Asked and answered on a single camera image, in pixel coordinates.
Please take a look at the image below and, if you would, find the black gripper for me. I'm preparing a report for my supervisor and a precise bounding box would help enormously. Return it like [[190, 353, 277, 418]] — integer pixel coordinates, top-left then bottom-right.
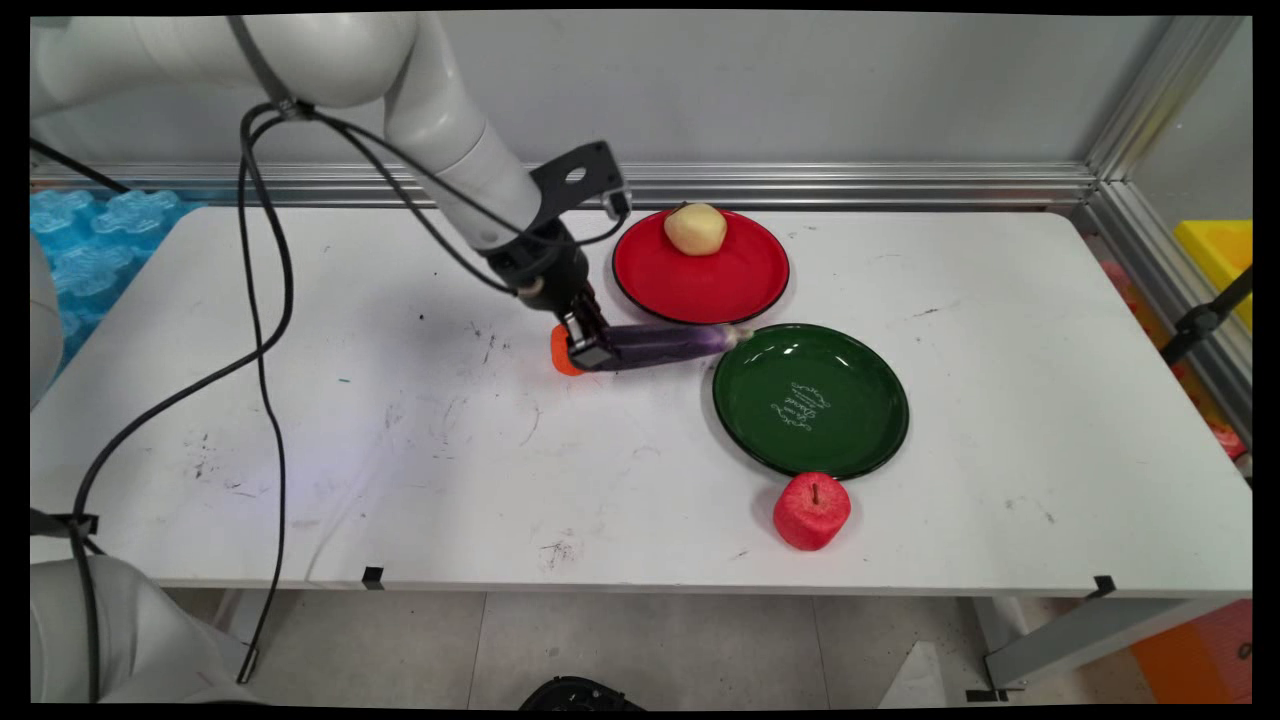
[[486, 221, 614, 372]]

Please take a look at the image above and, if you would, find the grey table leg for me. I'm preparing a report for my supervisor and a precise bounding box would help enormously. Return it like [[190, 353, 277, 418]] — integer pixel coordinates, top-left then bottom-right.
[[984, 597, 1217, 692]]

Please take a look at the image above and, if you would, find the green plate with white print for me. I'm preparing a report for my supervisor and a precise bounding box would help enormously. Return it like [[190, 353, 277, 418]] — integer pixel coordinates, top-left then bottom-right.
[[712, 322, 911, 482]]

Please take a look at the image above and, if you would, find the black stand clamp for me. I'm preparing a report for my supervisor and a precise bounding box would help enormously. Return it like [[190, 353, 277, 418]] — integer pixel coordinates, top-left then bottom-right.
[[1159, 264, 1253, 367]]

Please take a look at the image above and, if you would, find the yellow plastic bin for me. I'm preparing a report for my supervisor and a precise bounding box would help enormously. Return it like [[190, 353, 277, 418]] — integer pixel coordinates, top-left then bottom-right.
[[1172, 219, 1253, 332]]

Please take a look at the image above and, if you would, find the orange carrot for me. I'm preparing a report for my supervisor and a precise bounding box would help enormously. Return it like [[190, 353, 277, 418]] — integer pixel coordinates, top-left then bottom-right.
[[550, 323, 587, 378]]

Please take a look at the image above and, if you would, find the red toy apple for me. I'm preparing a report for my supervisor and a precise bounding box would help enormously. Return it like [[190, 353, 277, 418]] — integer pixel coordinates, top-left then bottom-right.
[[772, 471, 853, 553]]

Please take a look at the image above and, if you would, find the blue foam mat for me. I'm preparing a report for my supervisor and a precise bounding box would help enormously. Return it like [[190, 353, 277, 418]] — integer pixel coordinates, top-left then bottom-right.
[[30, 187, 187, 373]]

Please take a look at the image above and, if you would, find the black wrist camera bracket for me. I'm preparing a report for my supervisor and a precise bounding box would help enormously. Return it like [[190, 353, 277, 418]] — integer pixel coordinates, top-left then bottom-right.
[[528, 140, 633, 223]]

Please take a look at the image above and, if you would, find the purple toy eggplant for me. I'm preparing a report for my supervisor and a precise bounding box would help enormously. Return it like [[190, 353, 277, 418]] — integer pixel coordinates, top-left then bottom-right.
[[590, 322, 754, 373]]

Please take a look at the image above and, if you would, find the orange box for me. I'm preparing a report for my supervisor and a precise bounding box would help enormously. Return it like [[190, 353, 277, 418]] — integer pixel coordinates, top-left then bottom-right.
[[1129, 599, 1253, 705]]

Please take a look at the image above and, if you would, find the aluminium frame rail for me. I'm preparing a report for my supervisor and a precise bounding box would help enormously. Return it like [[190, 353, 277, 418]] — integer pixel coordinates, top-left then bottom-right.
[[1084, 15, 1253, 441], [30, 162, 1101, 209]]

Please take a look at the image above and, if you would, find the red plate with black rim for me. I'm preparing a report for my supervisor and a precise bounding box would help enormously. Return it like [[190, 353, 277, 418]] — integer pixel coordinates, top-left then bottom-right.
[[612, 207, 791, 326]]

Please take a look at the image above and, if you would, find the black round object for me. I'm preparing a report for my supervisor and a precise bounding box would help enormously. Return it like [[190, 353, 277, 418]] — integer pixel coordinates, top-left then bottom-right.
[[519, 676, 647, 712]]

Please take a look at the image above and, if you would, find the pale yellow toy potato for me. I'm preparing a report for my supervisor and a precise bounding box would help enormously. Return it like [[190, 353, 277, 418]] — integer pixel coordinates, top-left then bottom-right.
[[663, 202, 729, 257]]

